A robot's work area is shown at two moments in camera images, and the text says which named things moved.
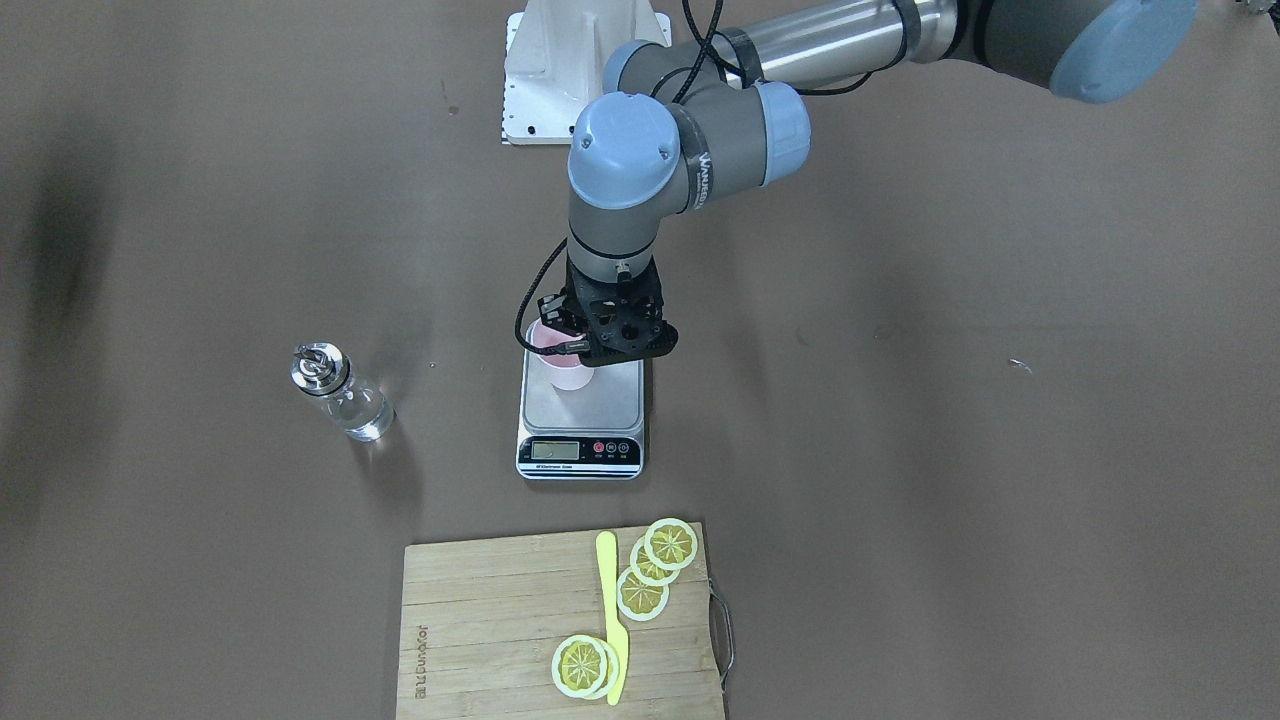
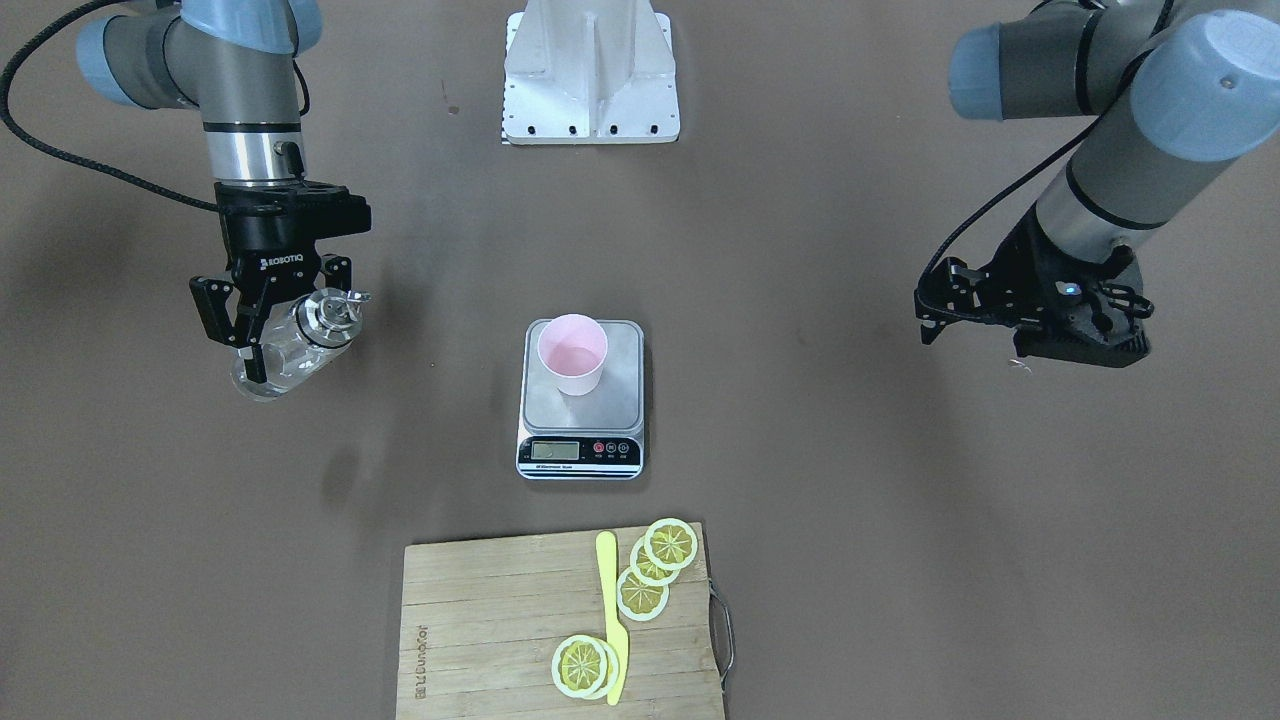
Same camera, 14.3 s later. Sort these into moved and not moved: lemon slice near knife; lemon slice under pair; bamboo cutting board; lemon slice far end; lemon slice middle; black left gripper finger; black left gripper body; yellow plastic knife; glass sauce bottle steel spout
Moved: glass sauce bottle steel spout; black left gripper body; black left gripper finger
Not moved: bamboo cutting board; yellow plastic knife; lemon slice middle; lemon slice far end; lemon slice under pair; lemon slice near knife
